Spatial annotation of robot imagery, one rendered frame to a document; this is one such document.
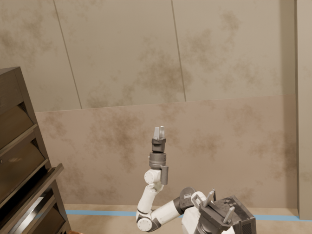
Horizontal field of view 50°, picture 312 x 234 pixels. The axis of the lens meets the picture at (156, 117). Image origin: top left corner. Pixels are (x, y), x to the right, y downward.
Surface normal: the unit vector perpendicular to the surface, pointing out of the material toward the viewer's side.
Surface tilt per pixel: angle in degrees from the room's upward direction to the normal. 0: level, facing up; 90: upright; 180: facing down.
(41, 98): 90
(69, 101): 90
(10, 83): 90
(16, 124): 70
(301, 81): 90
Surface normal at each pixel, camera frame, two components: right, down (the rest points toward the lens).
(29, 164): 0.85, -0.38
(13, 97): 0.96, -0.07
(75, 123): -0.25, 0.38
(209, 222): -0.69, 0.25
